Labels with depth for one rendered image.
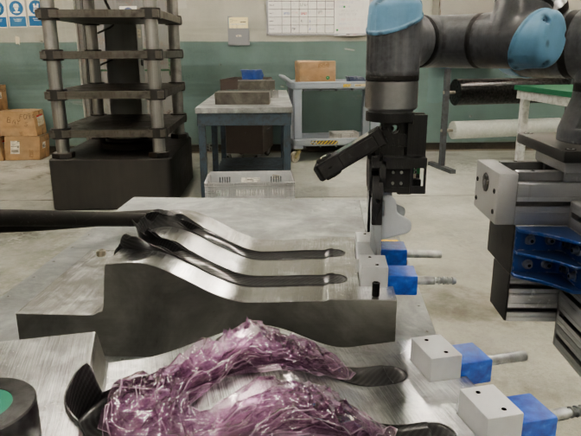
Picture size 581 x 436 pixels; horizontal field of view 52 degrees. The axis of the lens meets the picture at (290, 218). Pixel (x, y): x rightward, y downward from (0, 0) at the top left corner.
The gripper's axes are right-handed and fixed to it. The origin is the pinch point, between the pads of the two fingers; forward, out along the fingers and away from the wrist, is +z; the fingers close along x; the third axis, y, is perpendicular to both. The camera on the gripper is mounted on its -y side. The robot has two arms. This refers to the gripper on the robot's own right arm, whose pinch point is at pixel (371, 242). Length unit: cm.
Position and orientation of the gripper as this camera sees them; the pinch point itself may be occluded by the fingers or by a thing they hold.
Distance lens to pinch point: 92.2
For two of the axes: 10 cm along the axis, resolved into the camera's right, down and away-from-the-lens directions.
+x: 0.6, -2.7, 9.6
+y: 10.0, 0.1, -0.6
